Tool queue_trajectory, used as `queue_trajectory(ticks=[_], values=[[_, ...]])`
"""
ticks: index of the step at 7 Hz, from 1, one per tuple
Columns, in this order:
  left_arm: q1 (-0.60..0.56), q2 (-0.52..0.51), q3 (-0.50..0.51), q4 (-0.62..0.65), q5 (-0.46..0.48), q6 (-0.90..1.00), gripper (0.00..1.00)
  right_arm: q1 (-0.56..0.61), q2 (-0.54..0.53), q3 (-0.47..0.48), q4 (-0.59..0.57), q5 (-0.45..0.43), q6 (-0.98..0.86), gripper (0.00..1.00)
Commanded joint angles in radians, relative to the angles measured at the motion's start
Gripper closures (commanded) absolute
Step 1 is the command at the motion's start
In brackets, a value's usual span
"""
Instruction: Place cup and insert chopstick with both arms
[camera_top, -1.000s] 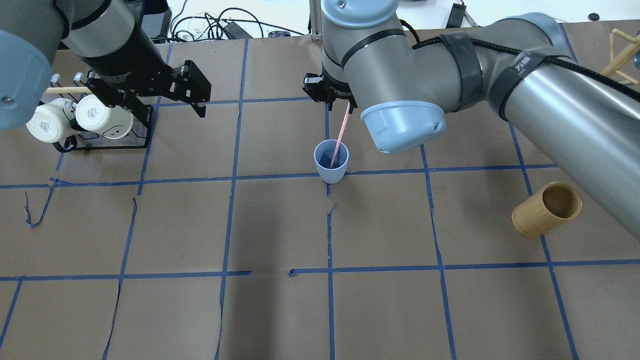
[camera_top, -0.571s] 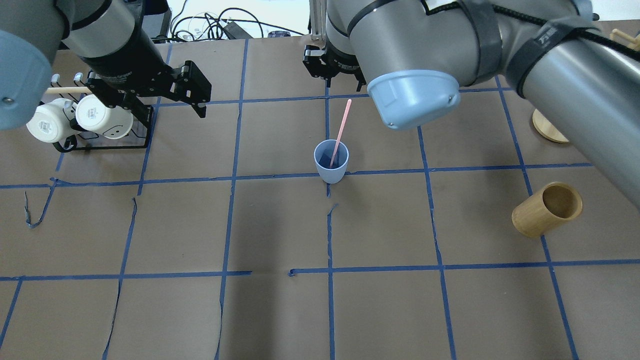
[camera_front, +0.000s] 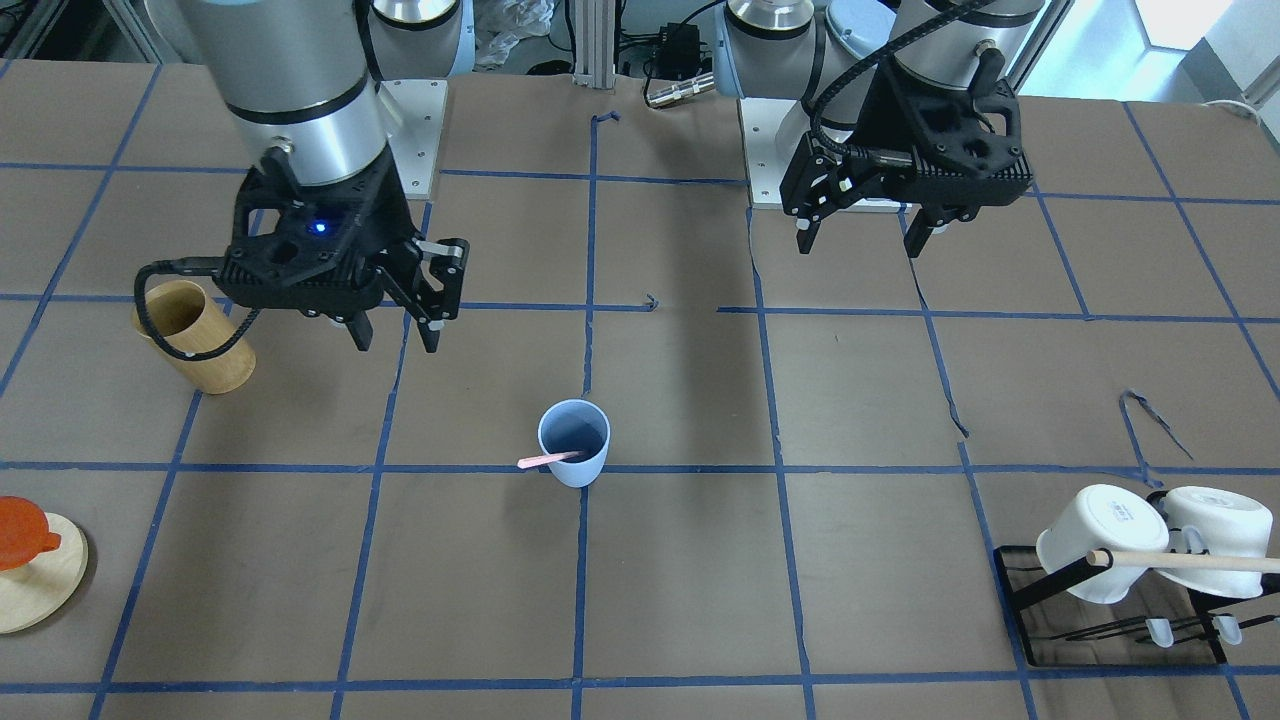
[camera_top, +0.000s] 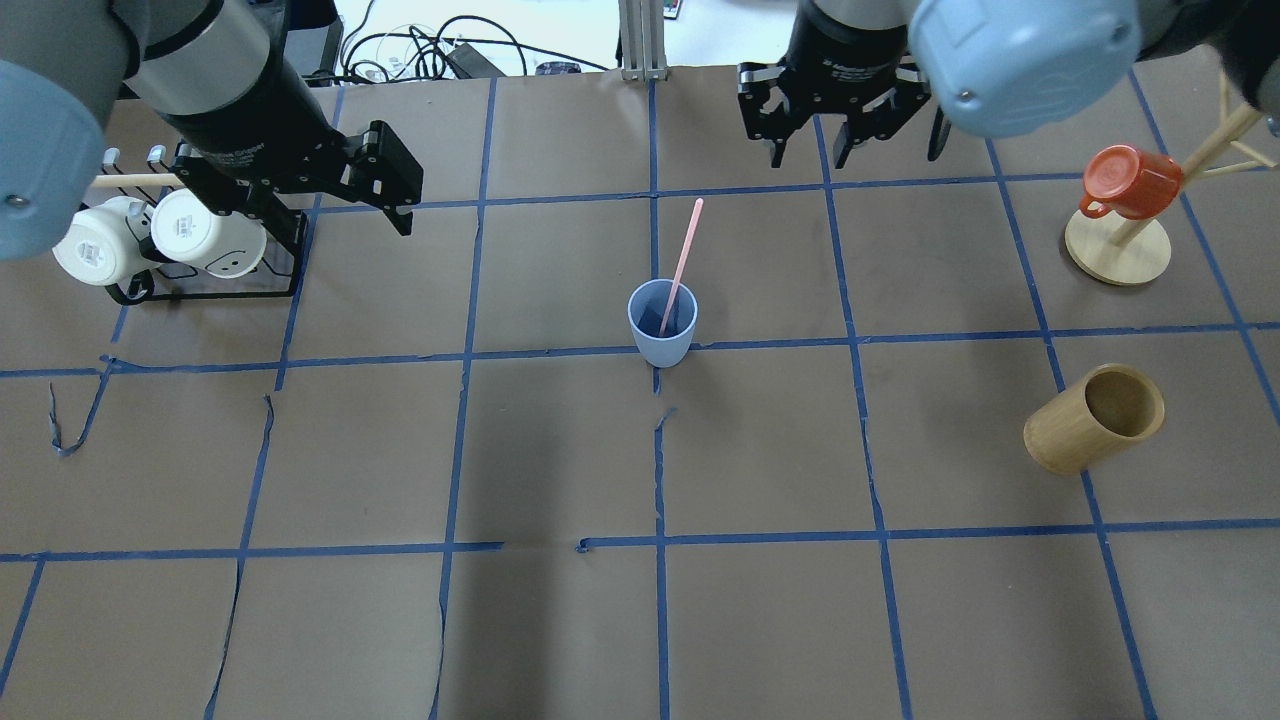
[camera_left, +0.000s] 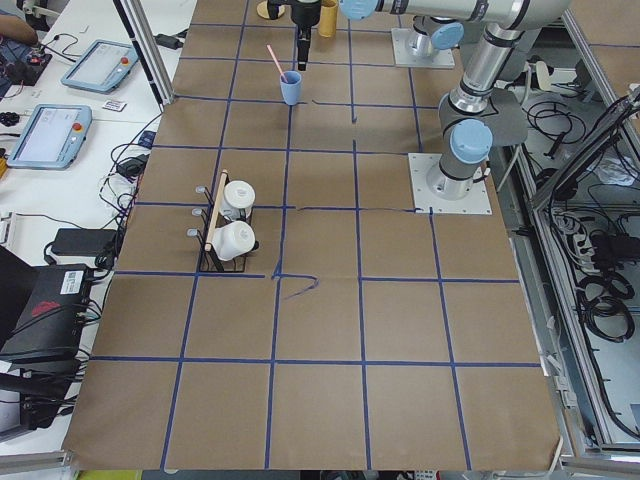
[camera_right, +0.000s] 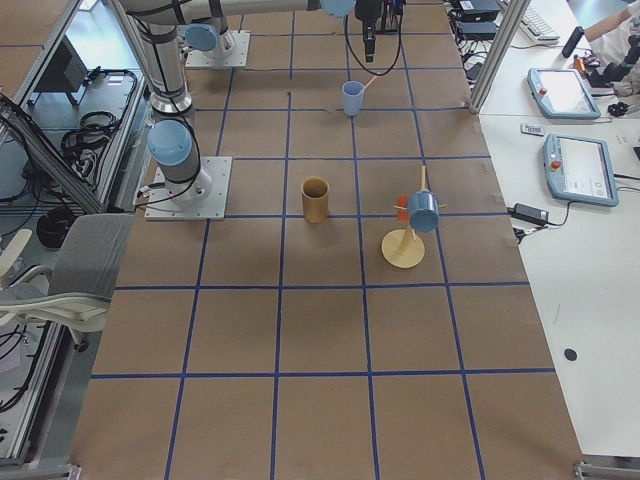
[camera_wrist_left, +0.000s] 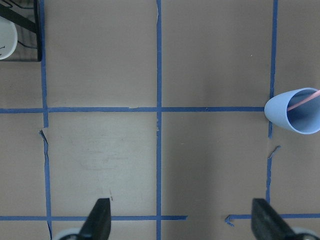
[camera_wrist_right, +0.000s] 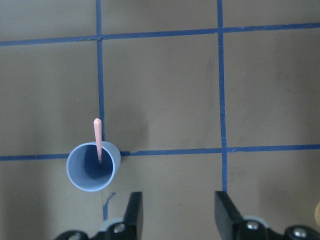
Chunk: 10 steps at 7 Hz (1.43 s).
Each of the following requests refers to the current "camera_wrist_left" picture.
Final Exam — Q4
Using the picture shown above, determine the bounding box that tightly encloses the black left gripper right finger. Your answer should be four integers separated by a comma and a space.
251, 198, 295, 239

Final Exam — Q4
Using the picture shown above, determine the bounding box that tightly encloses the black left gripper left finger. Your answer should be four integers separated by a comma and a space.
79, 198, 111, 238

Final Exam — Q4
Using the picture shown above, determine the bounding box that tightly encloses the light blue plastic cup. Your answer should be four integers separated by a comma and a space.
264, 87, 320, 135

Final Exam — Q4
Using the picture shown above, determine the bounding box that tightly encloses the white mug with smiley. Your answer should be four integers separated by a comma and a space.
0, 17, 18, 60

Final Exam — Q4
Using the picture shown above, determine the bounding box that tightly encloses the black wire mug rack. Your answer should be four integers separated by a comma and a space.
0, 0, 43, 62

